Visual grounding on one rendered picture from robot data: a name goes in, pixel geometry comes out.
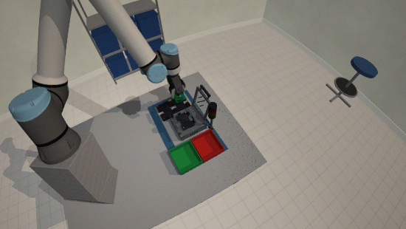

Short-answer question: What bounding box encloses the green circuit board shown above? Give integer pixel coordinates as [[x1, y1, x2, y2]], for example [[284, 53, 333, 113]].
[[174, 91, 187, 103]]

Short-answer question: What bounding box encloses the green bin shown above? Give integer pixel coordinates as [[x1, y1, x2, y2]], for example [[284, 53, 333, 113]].
[[169, 140, 203, 175]]

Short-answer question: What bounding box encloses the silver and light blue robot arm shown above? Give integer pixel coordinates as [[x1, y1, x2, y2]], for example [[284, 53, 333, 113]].
[[8, 0, 185, 165]]

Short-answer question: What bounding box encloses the red bin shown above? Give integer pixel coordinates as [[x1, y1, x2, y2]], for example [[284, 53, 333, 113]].
[[190, 129, 224, 163]]

